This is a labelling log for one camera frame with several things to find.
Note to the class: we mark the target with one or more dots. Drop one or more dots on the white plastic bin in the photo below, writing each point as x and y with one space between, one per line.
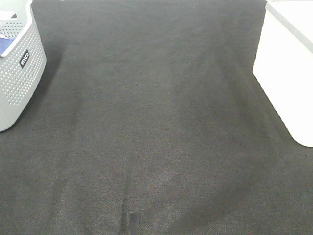
283 64

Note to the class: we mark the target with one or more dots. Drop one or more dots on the black table mat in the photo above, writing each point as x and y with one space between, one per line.
149 121

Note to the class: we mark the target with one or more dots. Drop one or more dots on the blue cloth in basket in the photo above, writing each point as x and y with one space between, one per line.
4 43

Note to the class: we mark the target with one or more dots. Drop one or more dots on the grey perforated laundry basket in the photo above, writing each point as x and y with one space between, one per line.
23 63

